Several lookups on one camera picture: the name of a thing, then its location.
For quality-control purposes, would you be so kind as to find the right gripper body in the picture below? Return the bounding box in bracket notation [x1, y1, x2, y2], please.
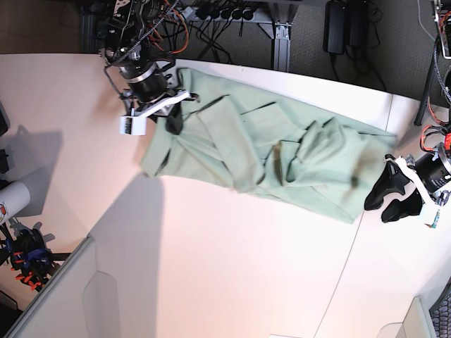
[124, 89, 200, 118]

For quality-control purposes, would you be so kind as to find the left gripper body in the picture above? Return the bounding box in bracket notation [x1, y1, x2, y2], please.
[385, 142, 450, 228]

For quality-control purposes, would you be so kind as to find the light green T-shirt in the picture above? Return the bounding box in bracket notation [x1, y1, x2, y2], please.
[140, 68, 396, 223]

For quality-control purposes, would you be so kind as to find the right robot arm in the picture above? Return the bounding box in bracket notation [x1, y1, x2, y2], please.
[102, 1, 198, 136]

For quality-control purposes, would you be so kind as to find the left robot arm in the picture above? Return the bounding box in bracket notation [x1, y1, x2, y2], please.
[364, 1, 450, 228]

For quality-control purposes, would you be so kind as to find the black power strip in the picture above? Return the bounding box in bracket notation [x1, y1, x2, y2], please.
[180, 5, 259, 22]

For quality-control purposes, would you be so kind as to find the black mesh chair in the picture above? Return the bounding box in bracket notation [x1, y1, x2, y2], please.
[429, 283, 451, 338]

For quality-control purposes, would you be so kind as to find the aluminium table leg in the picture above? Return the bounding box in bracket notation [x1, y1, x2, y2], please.
[272, 21, 293, 73]

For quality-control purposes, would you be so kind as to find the white cylinder with sticker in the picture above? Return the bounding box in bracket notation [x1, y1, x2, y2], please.
[0, 181, 31, 224]

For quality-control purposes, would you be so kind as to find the black power adapter brick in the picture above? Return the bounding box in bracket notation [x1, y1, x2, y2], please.
[323, 1, 347, 55]

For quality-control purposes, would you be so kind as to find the blue orange clamp pile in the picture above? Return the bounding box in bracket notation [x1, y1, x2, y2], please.
[1, 223, 54, 292]

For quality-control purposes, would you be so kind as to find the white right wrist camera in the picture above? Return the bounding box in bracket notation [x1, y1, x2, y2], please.
[119, 115, 147, 136]

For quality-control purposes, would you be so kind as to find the white cable on carpet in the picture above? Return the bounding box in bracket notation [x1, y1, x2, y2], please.
[417, 0, 438, 42]

